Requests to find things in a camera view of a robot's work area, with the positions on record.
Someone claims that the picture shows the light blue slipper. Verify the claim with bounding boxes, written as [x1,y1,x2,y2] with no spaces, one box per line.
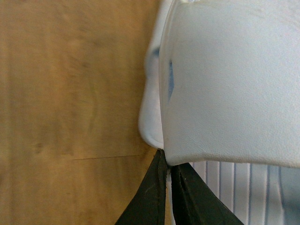
[139,0,300,225]

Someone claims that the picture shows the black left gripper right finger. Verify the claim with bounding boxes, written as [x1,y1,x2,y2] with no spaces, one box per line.
[171,164,243,225]

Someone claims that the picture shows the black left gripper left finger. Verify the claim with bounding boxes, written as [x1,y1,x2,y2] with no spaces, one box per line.
[116,150,168,225]

